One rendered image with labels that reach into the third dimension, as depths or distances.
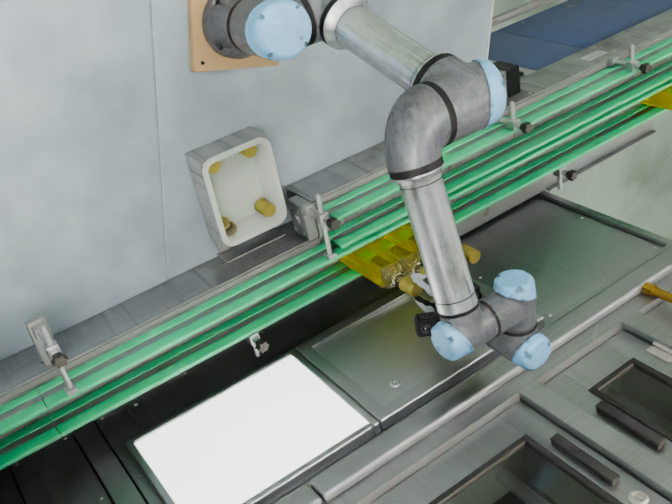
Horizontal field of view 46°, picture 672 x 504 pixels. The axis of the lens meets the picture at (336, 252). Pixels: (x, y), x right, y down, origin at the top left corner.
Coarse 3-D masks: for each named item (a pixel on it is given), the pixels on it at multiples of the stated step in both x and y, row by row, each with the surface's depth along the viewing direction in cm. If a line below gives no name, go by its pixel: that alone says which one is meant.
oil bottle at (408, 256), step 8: (376, 240) 193; (384, 240) 192; (392, 240) 191; (384, 248) 189; (392, 248) 188; (400, 248) 188; (408, 248) 187; (392, 256) 186; (400, 256) 185; (408, 256) 184; (416, 256) 184; (408, 264) 183; (408, 272) 184
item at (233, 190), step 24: (264, 144) 180; (240, 168) 186; (264, 168) 186; (216, 192) 185; (240, 192) 189; (264, 192) 192; (216, 216) 179; (240, 216) 191; (264, 216) 191; (240, 240) 185
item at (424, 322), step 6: (432, 312) 165; (414, 318) 165; (420, 318) 164; (426, 318) 164; (432, 318) 163; (438, 318) 163; (420, 324) 164; (426, 324) 164; (432, 324) 164; (420, 330) 164; (426, 330) 164; (420, 336) 166
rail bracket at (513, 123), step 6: (510, 102) 202; (510, 108) 203; (510, 114) 204; (498, 120) 209; (504, 120) 207; (510, 120) 204; (516, 120) 204; (510, 126) 205; (516, 126) 204; (522, 126) 202; (528, 126) 201; (522, 132) 203; (528, 132) 202
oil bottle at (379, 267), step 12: (360, 252) 189; (372, 252) 188; (348, 264) 194; (360, 264) 189; (372, 264) 184; (384, 264) 183; (396, 264) 182; (372, 276) 186; (384, 276) 181; (384, 288) 184
